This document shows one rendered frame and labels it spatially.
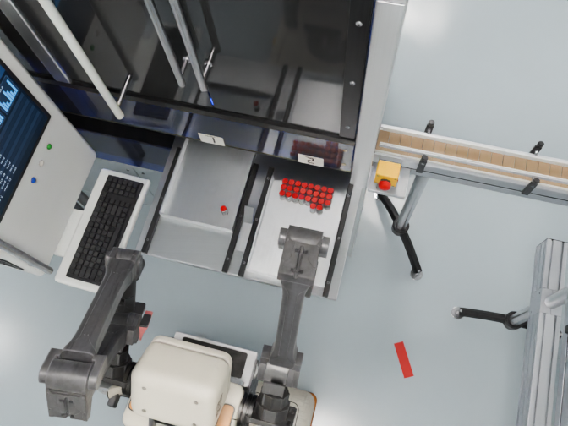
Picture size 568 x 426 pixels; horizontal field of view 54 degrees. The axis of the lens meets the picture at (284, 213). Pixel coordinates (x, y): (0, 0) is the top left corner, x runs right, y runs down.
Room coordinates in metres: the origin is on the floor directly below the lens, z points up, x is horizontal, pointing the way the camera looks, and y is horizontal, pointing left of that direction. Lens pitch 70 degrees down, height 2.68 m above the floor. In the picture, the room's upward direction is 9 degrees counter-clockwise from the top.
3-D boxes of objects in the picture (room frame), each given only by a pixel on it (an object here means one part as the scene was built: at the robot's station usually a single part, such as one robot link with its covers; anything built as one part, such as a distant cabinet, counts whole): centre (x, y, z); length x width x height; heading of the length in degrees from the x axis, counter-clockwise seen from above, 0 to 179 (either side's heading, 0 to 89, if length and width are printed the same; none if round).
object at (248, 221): (0.62, 0.14, 0.91); 0.14 x 0.03 x 0.06; 158
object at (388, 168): (0.71, -0.35, 0.99); 0.08 x 0.07 x 0.07; 157
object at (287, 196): (0.69, -0.08, 0.90); 0.18 x 0.02 x 0.05; 67
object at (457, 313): (0.27, -0.93, 0.07); 0.50 x 0.08 x 0.14; 67
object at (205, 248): (0.70, 0.11, 0.87); 0.70 x 0.48 x 0.02; 67
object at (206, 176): (0.83, 0.23, 0.90); 0.34 x 0.26 x 0.04; 157
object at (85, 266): (0.74, 0.64, 0.82); 0.40 x 0.14 x 0.02; 155
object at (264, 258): (0.59, -0.03, 0.90); 0.34 x 0.26 x 0.04; 157
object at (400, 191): (0.74, -0.38, 0.87); 0.14 x 0.13 x 0.02; 157
